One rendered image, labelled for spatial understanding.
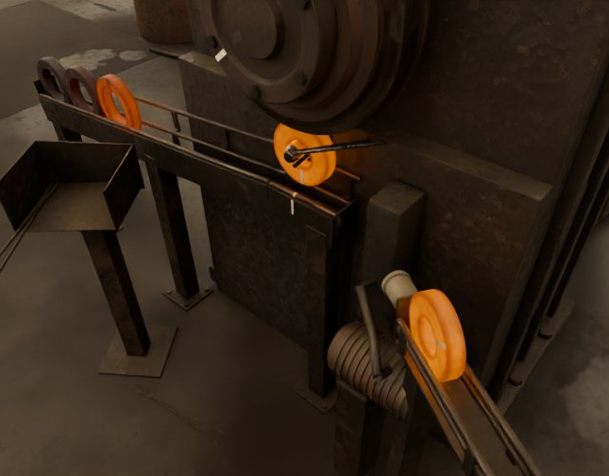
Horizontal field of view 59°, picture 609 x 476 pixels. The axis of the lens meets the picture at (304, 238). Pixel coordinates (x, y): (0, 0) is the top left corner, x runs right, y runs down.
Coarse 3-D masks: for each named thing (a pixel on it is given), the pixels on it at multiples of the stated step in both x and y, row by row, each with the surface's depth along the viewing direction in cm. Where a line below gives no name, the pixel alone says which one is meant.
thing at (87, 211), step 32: (32, 160) 138; (64, 160) 142; (96, 160) 141; (128, 160) 134; (0, 192) 126; (32, 192) 138; (64, 192) 143; (96, 192) 142; (128, 192) 135; (32, 224) 134; (64, 224) 132; (96, 224) 131; (96, 256) 146; (128, 288) 158; (128, 320) 163; (128, 352) 174; (160, 352) 175
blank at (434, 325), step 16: (416, 304) 94; (432, 304) 87; (448, 304) 87; (416, 320) 95; (432, 320) 88; (448, 320) 85; (416, 336) 96; (432, 336) 95; (448, 336) 84; (432, 352) 93; (448, 352) 84; (464, 352) 85; (432, 368) 91; (448, 368) 85; (464, 368) 86
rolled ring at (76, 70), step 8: (64, 72) 169; (72, 72) 166; (80, 72) 164; (88, 72) 164; (64, 80) 172; (72, 80) 171; (80, 80) 165; (88, 80) 163; (72, 88) 173; (88, 88) 164; (72, 96) 175; (80, 96) 176; (96, 96) 165; (80, 104) 176; (88, 104) 177; (96, 104) 166; (96, 112) 169; (104, 112) 169
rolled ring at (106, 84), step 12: (96, 84) 161; (108, 84) 155; (120, 84) 153; (108, 96) 163; (120, 96) 153; (132, 96) 154; (108, 108) 165; (132, 108) 155; (120, 120) 166; (132, 120) 156; (132, 132) 160
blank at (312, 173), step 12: (276, 132) 117; (288, 132) 114; (300, 132) 112; (276, 144) 119; (312, 144) 111; (324, 144) 110; (312, 156) 113; (324, 156) 111; (288, 168) 121; (300, 168) 118; (312, 168) 115; (324, 168) 113; (300, 180) 120; (312, 180) 117
